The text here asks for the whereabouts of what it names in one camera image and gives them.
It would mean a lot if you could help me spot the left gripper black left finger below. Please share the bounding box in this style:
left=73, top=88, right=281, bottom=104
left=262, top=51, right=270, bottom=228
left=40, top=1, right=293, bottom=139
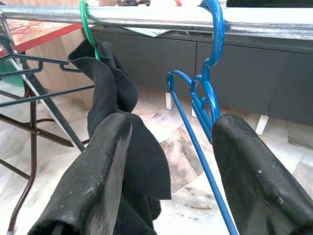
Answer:
left=27, top=112, right=134, bottom=235

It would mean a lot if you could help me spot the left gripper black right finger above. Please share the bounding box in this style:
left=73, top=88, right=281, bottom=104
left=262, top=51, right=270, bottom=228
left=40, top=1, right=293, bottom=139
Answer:
left=211, top=113, right=313, bottom=235

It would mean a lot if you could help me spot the blue plastic hanger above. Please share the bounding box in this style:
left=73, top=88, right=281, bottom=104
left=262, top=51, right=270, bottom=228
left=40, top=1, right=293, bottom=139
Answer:
left=167, top=0, right=242, bottom=235

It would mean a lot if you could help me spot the green plastic hanger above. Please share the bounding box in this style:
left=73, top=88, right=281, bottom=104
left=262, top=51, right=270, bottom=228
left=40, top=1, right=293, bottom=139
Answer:
left=79, top=0, right=101, bottom=61

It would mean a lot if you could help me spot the black polo shirt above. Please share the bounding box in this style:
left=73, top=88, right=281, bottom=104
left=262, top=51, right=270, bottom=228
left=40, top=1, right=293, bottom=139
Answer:
left=67, top=39, right=172, bottom=235

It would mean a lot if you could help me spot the black low TV cabinet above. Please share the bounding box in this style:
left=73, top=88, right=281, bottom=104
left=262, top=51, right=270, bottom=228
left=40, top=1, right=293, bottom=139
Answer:
left=90, top=24, right=313, bottom=135

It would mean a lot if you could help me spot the light wooden sideboard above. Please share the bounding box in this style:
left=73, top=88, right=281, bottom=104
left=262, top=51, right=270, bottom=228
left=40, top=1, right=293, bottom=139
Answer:
left=4, top=0, right=95, bottom=108

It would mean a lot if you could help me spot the green plastic basket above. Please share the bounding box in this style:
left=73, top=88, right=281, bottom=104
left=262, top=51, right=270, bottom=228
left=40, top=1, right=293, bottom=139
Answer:
left=0, top=60, right=24, bottom=87

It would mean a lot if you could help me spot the stack of papers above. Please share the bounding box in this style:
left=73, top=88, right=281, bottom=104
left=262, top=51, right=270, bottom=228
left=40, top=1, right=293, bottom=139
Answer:
left=121, top=26, right=170, bottom=38

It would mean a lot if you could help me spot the marble pattern folding table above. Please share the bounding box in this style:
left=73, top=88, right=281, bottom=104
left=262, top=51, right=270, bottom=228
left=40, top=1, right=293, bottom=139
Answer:
left=0, top=19, right=91, bottom=235

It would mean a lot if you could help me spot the silver metal clothes rack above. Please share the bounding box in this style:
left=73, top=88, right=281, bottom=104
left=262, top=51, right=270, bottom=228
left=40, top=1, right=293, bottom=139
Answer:
left=0, top=4, right=313, bottom=152

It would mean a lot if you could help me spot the black flat screen television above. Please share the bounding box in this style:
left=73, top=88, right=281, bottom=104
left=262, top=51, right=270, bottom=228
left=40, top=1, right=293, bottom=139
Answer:
left=226, top=0, right=313, bottom=8

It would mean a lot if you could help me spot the black wire hanger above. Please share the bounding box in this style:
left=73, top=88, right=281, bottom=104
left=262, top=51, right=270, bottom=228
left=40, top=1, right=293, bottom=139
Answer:
left=0, top=53, right=95, bottom=108

